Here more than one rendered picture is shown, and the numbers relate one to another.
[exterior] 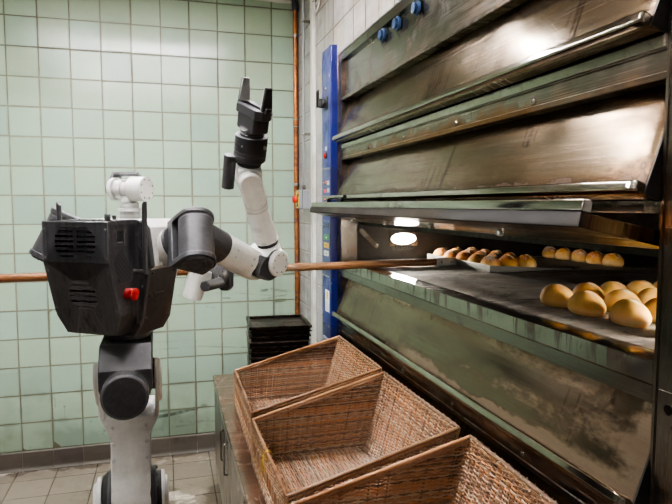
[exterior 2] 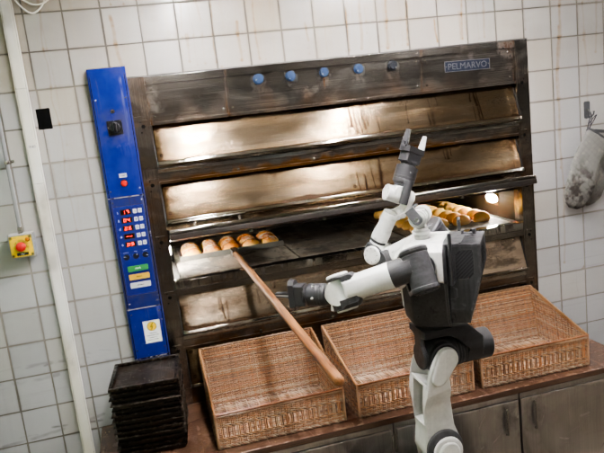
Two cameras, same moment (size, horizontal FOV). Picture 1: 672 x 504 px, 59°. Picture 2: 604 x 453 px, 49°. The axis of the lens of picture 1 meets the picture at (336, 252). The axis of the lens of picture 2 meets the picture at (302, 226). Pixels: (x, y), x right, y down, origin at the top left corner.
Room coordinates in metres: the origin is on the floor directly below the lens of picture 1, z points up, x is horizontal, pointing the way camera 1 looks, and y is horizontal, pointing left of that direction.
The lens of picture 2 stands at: (1.96, 2.86, 1.92)
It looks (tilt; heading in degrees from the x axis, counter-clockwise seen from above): 11 degrees down; 272
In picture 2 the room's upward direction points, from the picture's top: 6 degrees counter-clockwise
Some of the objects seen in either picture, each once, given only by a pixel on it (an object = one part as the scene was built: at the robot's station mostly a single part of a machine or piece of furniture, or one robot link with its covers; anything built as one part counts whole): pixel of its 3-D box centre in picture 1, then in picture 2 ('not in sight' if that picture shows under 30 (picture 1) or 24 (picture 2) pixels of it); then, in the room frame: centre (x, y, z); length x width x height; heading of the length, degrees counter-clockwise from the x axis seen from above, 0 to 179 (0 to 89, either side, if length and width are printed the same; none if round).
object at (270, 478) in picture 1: (344, 446); (394, 356); (1.72, -0.02, 0.72); 0.56 x 0.49 x 0.28; 17
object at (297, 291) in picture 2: (217, 274); (305, 295); (2.08, 0.41, 1.19); 0.12 x 0.10 x 0.13; 161
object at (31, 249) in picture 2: (303, 199); (22, 244); (3.25, 0.17, 1.46); 0.10 x 0.07 x 0.10; 16
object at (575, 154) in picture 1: (427, 169); (352, 177); (1.82, -0.28, 1.54); 1.79 x 0.11 x 0.19; 16
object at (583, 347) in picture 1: (432, 293); (359, 253); (1.82, -0.30, 1.16); 1.80 x 0.06 x 0.04; 16
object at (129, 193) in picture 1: (130, 193); (420, 219); (1.63, 0.56, 1.46); 0.10 x 0.07 x 0.09; 71
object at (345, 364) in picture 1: (301, 387); (269, 383); (2.29, 0.14, 0.72); 0.56 x 0.49 x 0.28; 16
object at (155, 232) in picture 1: (116, 269); (441, 274); (1.57, 0.58, 1.26); 0.34 x 0.30 x 0.36; 71
